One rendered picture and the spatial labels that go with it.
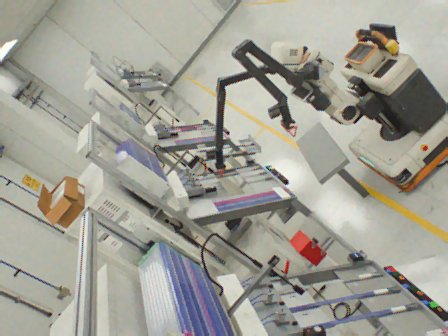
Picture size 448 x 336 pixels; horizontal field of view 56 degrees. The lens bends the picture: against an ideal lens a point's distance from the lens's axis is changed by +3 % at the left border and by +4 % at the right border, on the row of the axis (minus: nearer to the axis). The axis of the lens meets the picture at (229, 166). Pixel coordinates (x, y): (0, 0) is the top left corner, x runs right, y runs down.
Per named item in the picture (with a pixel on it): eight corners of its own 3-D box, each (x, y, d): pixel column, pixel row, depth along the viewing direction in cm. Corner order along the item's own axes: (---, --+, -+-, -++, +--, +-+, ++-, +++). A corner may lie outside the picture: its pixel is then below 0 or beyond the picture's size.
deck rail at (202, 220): (296, 204, 266) (296, 195, 264) (297, 205, 265) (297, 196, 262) (189, 227, 249) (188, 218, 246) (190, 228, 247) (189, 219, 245)
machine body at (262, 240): (289, 237, 358) (241, 199, 332) (332, 285, 295) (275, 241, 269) (241, 292, 362) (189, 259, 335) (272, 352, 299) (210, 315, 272)
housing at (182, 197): (177, 187, 309) (175, 170, 304) (190, 215, 265) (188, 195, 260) (166, 189, 307) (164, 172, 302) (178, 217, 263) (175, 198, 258)
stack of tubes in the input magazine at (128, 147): (157, 159, 296) (126, 136, 284) (168, 184, 250) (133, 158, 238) (146, 172, 297) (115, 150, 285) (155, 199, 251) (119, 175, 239)
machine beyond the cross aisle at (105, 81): (192, 102, 812) (112, 32, 729) (202, 110, 738) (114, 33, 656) (148, 154, 819) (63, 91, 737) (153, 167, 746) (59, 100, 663)
